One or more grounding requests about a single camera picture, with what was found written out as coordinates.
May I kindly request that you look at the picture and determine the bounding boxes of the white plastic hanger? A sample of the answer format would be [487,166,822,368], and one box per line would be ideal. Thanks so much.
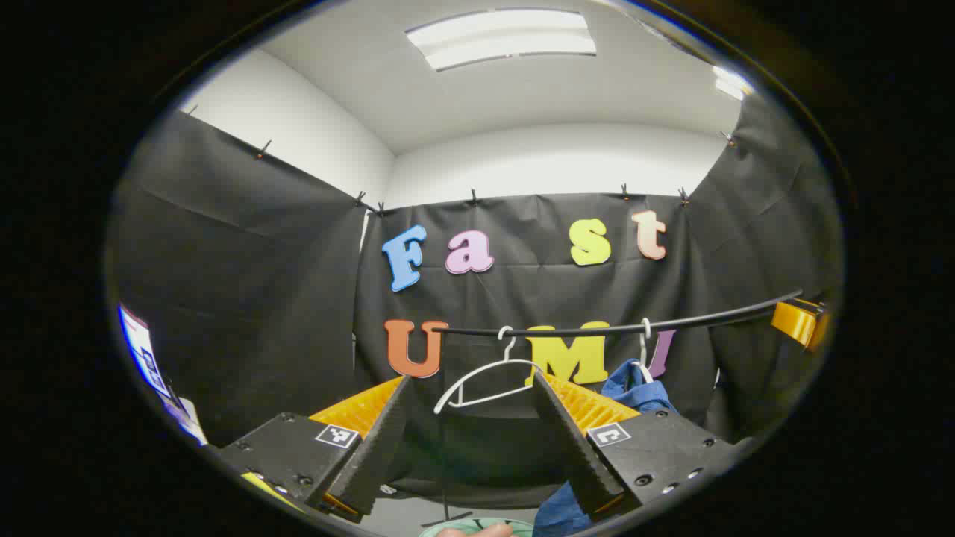
[631,318,656,386]
[434,326,545,415]

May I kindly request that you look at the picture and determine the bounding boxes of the light green laundry hamper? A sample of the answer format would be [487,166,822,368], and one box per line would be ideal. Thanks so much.
[418,517,535,537]

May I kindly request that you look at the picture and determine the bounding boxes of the white printed board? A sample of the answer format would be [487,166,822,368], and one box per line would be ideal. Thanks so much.
[118,304,210,447]

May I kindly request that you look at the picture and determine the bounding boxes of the large ceiling light panel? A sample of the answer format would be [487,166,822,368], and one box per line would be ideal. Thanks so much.
[406,8,598,72]

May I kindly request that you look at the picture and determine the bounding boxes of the blue garment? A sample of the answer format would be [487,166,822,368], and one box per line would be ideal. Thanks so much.
[533,358,678,537]

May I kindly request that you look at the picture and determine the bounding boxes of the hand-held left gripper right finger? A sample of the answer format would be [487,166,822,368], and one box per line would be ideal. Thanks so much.
[531,371,736,523]

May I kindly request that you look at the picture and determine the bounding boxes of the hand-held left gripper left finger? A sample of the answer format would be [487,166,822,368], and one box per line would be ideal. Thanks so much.
[216,375,413,523]

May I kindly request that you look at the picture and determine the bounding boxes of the black backdrop cloth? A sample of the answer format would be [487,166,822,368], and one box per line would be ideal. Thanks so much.
[108,89,844,509]

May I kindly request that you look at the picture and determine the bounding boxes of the small ceiling light panel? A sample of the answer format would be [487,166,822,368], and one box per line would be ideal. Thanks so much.
[712,65,756,102]

